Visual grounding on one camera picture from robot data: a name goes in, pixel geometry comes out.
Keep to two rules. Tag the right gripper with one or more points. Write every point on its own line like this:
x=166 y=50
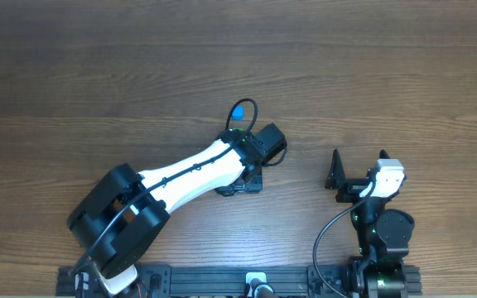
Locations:
x=350 y=190

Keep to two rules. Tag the blue cube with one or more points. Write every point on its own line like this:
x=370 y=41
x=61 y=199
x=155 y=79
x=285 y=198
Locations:
x=237 y=112

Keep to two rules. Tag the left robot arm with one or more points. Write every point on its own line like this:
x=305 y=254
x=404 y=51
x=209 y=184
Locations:
x=189 y=178

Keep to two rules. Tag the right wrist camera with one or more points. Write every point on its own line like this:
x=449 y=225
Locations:
x=385 y=178

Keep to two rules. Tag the mounting rail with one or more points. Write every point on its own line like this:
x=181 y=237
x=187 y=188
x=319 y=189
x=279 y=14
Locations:
x=213 y=281

